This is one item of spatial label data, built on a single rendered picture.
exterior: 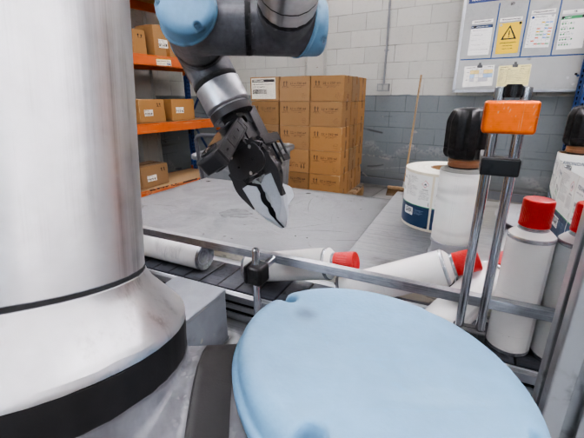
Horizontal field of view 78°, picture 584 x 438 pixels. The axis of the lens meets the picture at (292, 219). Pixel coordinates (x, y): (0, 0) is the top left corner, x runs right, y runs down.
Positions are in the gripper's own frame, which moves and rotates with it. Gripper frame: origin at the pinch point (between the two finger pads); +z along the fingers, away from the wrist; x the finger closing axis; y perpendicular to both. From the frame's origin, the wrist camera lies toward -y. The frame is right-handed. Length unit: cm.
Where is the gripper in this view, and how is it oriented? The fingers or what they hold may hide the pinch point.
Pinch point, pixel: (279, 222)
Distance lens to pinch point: 59.0
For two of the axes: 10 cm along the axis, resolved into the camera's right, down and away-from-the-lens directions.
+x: -7.8, 3.5, 5.2
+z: 4.5, 8.9, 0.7
